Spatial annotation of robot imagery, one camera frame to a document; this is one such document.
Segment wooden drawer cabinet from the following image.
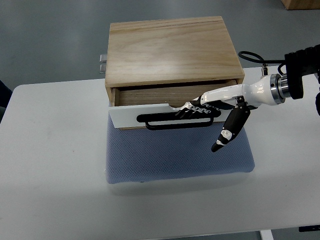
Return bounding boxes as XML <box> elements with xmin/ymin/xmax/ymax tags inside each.
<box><xmin>104</xmin><ymin>15</ymin><xmax>245</xmax><ymax>131</ymax></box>

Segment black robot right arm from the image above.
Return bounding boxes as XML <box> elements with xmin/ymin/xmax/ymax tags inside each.
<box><xmin>284</xmin><ymin>44</ymin><xmax>320</xmax><ymax>100</ymax></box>

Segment white table leg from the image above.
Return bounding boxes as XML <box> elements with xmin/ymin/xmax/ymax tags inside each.
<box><xmin>259</xmin><ymin>229</ymin><xmax>274</xmax><ymax>240</ymax></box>

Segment grey metal clamp behind cabinet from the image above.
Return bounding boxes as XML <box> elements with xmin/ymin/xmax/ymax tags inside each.
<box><xmin>99</xmin><ymin>53</ymin><xmax>107</xmax><ymax>74</ymax></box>

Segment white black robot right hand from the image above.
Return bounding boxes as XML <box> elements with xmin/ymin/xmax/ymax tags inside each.
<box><xmin>175</xmin><ymin>74</ymin><xmax>291</xmax><ymax>152</ymax></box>

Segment black table control panel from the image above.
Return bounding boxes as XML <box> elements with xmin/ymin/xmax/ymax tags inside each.
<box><xmin>298</xmin><ymin>225</ymin><xmax>320</xmax><ymax>233</ymax></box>

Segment blue grey cushion mat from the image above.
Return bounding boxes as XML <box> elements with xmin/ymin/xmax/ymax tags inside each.
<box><xmin>106</xmin><ymin>117</ymin><xmax>255</xmax><ymax>184</ymax></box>

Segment cardboard box corner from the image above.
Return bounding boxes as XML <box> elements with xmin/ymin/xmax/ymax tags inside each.
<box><xmin>281</xmin><ymin>0</ymin><xmax>320</xmax><ymax>10</ymax></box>

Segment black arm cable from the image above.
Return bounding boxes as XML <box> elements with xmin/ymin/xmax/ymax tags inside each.
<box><xmin>238</xmin><ymin>50</ymin><xmax>286</xmax><ymax>66</ymax></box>

